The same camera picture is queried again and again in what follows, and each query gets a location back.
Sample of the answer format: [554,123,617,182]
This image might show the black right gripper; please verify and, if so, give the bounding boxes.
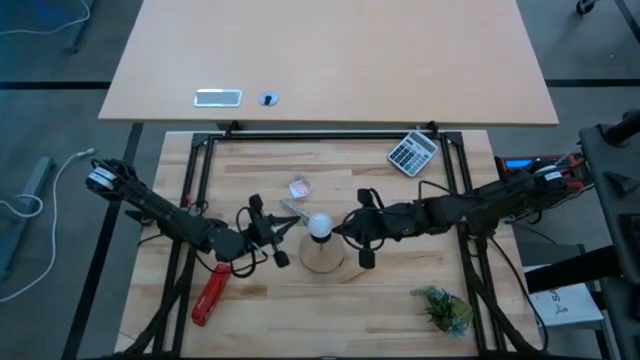
[331,187,406,271]

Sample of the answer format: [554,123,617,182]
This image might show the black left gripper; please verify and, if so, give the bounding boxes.
[242,193,303,270]

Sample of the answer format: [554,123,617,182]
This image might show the white globe lightbulb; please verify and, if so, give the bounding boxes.
[307,212,334,240]

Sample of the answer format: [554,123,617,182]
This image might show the round wooden lamp base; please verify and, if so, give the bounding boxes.
[298,228,347,275]

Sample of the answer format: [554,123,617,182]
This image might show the red stapler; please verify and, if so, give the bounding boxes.
[191,263,233,328]

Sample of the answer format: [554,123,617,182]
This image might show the grey desk calculator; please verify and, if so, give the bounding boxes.
[387,130,440,178]

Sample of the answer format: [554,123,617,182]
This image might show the small potted green plant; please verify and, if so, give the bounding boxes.
[409,284,474,340]

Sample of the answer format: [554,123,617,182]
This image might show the beige wooden desk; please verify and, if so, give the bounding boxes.
[98,0,560,127]

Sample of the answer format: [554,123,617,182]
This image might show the red electronics box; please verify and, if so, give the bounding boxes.
[494,153,594,194]

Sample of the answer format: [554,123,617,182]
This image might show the white printed paper sheet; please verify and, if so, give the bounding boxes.
[528,282,605,329]

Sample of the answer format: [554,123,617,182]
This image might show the grey metal desk foot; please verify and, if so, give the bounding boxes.
[0,156,56,284]

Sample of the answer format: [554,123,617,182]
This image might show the black equipment cart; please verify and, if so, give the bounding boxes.
[522,107,640,360]

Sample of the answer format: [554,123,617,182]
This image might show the clear lamp power cord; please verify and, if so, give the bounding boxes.
[278,197,314,226]

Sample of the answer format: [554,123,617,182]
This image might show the black aluminium table frame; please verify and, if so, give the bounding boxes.
[117,121,549,360]

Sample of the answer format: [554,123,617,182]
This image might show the silver desk cable hatch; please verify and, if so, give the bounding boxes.
[193,88,243,109]

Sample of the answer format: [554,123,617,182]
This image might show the white floor cable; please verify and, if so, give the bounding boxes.
[0,147,97,304]

